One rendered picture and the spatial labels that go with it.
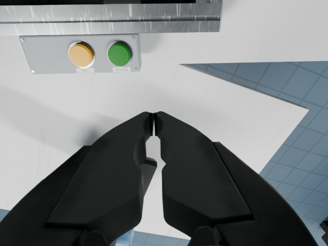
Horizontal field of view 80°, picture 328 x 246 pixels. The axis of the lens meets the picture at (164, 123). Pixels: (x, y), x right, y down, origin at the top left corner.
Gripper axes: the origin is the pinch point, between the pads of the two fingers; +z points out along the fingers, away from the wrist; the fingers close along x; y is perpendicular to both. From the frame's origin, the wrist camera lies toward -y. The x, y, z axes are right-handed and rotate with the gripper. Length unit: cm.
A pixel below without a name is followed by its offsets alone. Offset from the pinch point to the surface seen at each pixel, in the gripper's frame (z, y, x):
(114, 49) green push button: 26.0, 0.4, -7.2
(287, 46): 37.2, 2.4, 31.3
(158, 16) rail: 27.9, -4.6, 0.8
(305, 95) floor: 123, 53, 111
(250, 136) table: 37, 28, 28
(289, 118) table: 37, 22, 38
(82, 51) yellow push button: 26.0, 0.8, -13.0
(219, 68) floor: 123, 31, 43
